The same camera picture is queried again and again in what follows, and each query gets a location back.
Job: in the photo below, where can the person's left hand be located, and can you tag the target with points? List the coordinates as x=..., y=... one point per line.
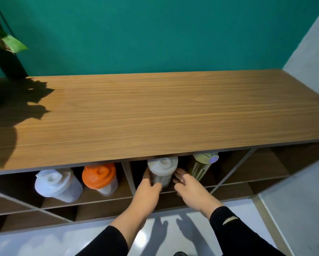
x=146, y=195

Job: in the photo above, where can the person's right hand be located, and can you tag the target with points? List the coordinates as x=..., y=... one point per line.
x=195, y=194

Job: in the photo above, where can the person's right thumb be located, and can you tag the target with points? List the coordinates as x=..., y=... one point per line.
x=178, y=189

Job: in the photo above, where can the person's left thumb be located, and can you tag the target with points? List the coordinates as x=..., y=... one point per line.
x=156, y=187

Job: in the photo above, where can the beige lid shaker bottle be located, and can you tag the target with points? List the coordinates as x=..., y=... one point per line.
x=162, y=167

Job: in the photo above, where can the person's left forearm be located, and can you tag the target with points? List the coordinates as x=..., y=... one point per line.
x=122, y=229

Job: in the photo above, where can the person's right forearm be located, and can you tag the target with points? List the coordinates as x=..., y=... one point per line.
x=236, y=231

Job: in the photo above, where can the green bottle purple button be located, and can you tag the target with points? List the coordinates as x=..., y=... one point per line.
x=202, y=166

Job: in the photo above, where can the orange lid shaker bottle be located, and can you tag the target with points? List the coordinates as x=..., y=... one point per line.
x=99, y=177

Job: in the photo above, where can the person's black shoe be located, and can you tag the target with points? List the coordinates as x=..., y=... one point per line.
x=180, y=254

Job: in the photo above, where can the wooden shelf cabinet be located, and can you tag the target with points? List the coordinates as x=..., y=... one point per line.
x=159, y=111

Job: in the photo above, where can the white shaker bottle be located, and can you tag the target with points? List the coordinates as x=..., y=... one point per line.
x=55, y=183

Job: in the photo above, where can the black plant stand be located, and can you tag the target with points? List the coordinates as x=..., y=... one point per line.
x=11, y=65

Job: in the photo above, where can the green leafy plant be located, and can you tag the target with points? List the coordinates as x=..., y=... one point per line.
x=14, y=44

